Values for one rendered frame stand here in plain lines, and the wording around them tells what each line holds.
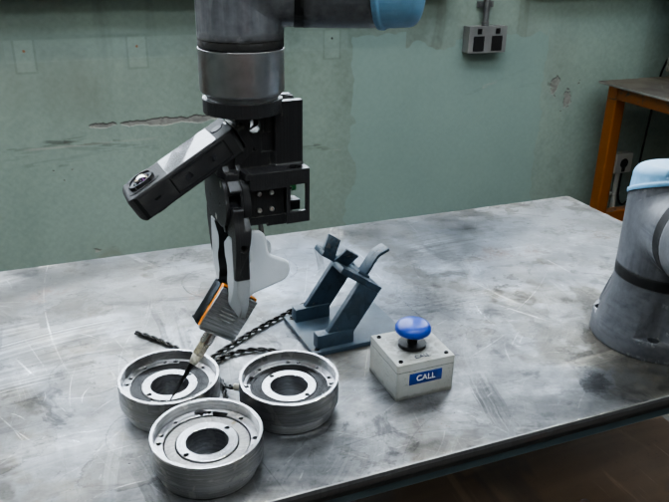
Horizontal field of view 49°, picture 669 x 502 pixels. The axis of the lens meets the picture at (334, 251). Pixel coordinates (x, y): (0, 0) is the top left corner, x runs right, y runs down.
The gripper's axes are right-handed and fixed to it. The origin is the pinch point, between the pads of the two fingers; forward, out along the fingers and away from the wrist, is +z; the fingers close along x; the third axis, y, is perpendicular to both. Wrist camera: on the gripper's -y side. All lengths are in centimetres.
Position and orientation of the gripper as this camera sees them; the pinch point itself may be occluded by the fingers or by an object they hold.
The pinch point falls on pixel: (229, 299)
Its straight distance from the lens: 73.0
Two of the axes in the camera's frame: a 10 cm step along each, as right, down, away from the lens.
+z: -0.2, 9.2, 4.0
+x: -4.2, -3.7, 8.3
